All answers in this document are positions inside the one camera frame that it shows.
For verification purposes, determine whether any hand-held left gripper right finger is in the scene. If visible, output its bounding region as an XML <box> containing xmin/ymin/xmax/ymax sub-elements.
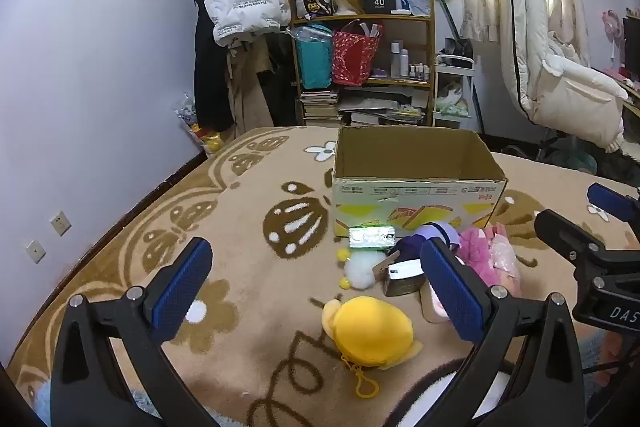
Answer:
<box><xmin>420</xmin><ymin>237</ymin><xmax>586</xmax><ymax>427</ymax></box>

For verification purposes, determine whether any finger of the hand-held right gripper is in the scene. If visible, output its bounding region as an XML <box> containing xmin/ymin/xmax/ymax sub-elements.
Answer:
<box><xmin>587</xmin><ymin>183</ymin><xmax>640</xmax><ymax>223</ymax></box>
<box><xmin>534</xmin><ymin>209</ymin><xmax>626</xmax><ymax>266</ymax></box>

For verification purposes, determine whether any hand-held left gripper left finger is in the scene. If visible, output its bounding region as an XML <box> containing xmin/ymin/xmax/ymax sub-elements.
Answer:
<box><xmin>50</xmin><ymin>237</ymin><xmax>221</xmax><ymax>427</ymax></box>

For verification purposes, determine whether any pink swirl roll plush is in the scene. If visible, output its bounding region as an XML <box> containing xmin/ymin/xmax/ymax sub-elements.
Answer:
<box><xmin>419</xmin><ymin>279</ymin><xmax>451</xmax><ymax>324</ymax></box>

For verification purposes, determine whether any pink plush toy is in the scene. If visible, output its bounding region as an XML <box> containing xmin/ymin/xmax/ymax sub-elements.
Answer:
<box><xmin>457</xmin><ymin>223</ymin><xmax>523</xmax><ymax>295</ymax></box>

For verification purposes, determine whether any small black white box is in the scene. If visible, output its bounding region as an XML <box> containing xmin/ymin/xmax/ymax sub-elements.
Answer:
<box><xmin>372</xmin><ymin>254</ymin><xmax>428</xmax><ymax>298</ymax></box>

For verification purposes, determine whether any purple plush toy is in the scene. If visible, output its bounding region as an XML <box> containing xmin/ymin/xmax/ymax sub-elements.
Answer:
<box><xmin>390</xmin><ymin>223</ymin><xmax>461</xmax><ymax>268</ymax></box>

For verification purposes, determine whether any yellow plush toy with keychain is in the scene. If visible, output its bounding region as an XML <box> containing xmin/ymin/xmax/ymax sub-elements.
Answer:
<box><xmin>321</xmin><ymin>297</ymin><xmax>423</xmax><ymax>400</ymax></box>

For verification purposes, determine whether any white fluffy plush toy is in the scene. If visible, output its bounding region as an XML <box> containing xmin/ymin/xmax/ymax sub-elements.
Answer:
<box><xmin>336</xmin><ymin>248</ymin><xmax>388</xmax><ymax>292</ymax></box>

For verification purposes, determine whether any silver green packet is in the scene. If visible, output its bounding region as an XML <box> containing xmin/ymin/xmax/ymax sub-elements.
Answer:
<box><xmin>348</xmin><ymin>222</ymin><xmax>398</xmax><ymax>254</ymax></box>

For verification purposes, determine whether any printed cardboard box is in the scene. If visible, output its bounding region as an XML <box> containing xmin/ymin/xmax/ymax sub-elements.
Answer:
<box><xmin>331</xmin><ymin>126</ymin><xmax>509</xmax><ymax>239</ymax></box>

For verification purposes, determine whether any teal cloth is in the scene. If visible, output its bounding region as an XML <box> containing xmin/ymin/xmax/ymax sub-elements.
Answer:
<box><xmin>550</xmin><ymin>142</ymin><xmax>598</xmax><ymax>175</ymax></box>

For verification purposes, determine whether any beige patterned blanket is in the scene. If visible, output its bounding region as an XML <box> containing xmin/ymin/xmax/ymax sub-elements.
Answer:
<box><xmin>5</xmin><ymin>125</ymin><xmax>640</xmax><ymax>427</ymax></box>

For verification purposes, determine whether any pile of small toys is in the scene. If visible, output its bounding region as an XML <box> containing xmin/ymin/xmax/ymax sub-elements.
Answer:
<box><xmin>175</xmin><ymin>94</ymin><xmax>223</xmax><ymax>155</ymax></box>

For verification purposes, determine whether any black monitor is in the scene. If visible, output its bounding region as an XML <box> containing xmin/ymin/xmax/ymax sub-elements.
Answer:
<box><xmin>621</xmin><ymin>17</ymin><xmax>640</xmax><ymax>72</ymax></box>

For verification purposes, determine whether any pale green plush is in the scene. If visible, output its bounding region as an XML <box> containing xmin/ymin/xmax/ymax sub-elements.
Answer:
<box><xmin>436</xmin><ymin>84</ymin><xmax>470</xmax><ymax>118</ymax></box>

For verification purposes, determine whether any pink desk fan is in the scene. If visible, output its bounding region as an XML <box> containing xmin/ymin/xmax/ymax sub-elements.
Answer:
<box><xmin>602</xmin><ymin>9</ymin><xmax>626</xmax><ymax>68</ymax></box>

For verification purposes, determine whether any white padded chair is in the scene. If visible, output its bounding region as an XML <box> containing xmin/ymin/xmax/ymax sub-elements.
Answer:
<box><xmin>497</xmin><ymin>0</ymin><xmax>631</xmax><ymax>152</ymax></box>

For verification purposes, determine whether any white trolley cart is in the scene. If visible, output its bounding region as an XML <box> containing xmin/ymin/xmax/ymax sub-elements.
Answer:
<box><xmin>432</xmin><ymin>52</ymin><xmax>476</xmax><ymax>130</ymax></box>

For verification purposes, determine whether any pile of books and papers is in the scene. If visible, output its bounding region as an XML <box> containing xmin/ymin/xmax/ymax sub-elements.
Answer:
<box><xmin>337</xmin><ymin>87</ymin><xmax>431</xmax><ymax>128</ymax></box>

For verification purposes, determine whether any beige coat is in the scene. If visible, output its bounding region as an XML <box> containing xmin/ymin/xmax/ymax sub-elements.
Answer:
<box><xmin>225</xmin><ymin>39</ymin><xmax>276</xmax><ymax>140</ymax></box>

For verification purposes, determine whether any black coat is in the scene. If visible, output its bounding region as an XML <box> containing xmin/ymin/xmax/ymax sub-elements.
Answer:
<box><xmin>192</xmin><ymin>0</ymin><xmax>236</xmax><ymax>132</ymax></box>

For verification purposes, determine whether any stack of old books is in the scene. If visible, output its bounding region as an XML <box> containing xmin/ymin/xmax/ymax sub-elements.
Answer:
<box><xmin>300</xmin><ymin>89</ymin><xmax>342</xmax><ymax>126</ymax></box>

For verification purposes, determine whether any wooden shelf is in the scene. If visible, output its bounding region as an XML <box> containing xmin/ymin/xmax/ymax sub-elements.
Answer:
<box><xmin>287</xmin><ymin>0</ymin><xmax>436</xmax><ymax>128</ymax></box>

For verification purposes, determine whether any row of cosmetic bottles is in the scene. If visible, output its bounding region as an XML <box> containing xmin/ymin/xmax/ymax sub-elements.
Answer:
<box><xmin>390</xmin><ymin>39</ymin><xmax>432</xmax><ymax>82</ymax></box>

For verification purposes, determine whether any red patterned bag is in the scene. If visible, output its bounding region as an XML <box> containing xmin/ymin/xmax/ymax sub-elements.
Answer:
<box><xmin>331</xmin><ymin>21</ymin><xmax>385</xmax><ymax>86</ymax></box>

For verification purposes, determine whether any teal bag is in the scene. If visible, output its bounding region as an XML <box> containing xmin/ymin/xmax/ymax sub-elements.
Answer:
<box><xmin>292</xmin><ymin>24</ymin><xmax>334</xmax><ymax>90</ymax></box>

